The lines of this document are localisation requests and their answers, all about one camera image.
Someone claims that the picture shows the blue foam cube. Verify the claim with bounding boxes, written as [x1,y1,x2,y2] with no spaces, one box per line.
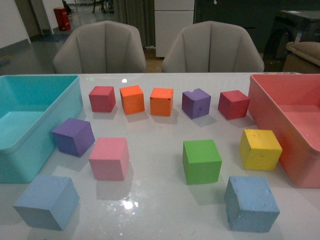
[13,174,80,231]
[224,176,280,233]

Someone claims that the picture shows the right orange foam cube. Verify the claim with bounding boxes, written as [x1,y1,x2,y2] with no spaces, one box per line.
[150,88,174,116]

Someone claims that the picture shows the orange foam cube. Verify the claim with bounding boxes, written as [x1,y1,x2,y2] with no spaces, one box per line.
[120,85,145,115]
[150,88,174,116]

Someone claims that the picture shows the left orange foam cube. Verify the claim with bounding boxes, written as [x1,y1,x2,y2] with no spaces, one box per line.
[120,85,145,115]

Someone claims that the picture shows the notched purple foam cube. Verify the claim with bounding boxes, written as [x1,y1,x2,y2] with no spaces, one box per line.
[182,88,211,119]

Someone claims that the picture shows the green foam cube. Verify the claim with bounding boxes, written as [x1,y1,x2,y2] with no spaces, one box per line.
[182,139,222,185]

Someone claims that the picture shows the left red foam cube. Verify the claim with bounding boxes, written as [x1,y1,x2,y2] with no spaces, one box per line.
[89,86,116,113]

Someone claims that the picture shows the red foam cube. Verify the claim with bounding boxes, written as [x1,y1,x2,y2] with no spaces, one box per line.
[218,90,251,120]
[89,86,116,113]

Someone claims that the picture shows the pink foam cube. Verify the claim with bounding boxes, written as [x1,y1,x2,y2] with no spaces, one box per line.
[89,137,130,181]

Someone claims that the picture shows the right red foam cube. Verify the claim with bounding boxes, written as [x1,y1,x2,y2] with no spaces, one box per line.
[218,90,251,120]

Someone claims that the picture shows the left purple foam cube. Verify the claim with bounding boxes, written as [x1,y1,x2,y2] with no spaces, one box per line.
[52,118,95,157]

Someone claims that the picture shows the right grey chair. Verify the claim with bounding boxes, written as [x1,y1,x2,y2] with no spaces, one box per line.
[162,21,265,73]

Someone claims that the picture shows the grey chair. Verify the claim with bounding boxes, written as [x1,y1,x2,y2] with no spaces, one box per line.
[53,20,147,74]
[162,21,265,73]

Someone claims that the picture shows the left grey chair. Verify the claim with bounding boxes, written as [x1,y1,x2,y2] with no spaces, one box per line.
[53,20,147,74]

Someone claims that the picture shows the yellow foam cube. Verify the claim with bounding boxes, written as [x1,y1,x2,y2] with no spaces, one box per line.
[239,129,283,171]

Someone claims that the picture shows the white drawer cabinet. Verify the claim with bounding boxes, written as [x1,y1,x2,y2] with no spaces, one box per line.
[154,0,195,58]

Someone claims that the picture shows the grey curtain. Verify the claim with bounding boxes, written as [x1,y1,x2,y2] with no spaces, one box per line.
[113,0,156,47]

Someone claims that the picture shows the teal plastic bin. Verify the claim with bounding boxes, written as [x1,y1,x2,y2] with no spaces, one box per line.
[0,74,83,184]

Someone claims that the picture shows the pink plastic bin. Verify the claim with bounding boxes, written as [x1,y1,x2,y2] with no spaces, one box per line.
[248,74,320,188]

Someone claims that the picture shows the dark grey counter cabinet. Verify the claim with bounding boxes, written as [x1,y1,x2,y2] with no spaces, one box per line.
[193,0,320,53]

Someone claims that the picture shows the red trash bin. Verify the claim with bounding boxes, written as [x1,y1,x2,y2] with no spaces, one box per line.
[53,7,71,31]

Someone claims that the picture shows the beige sofa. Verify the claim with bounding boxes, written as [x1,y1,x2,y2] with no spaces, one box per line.
[282,41,320,74]

